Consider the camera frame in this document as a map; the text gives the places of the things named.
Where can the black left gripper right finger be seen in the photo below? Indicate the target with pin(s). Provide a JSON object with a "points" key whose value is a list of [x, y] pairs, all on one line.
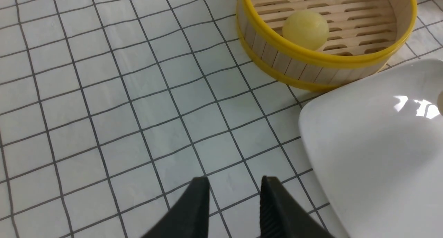
{"points": [[282, 217]]}

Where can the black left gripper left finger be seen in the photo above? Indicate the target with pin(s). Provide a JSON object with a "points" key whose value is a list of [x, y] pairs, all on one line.
{"points": [[189, 216]]}

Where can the yellow steamed bun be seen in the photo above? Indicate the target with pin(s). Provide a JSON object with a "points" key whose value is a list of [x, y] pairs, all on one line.
{"points": [[307, 29]]}

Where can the white square plate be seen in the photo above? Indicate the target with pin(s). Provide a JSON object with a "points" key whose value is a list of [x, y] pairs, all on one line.
{"points": [[376, 148]]}

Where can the white checkered tablecloth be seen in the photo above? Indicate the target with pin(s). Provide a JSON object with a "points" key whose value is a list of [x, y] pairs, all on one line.
{"points": [[110, 107]]}

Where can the yellow-rimmed bamboo steamer basket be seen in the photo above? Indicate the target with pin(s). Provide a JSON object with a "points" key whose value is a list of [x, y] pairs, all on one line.
{"points": [[364, 34]]}

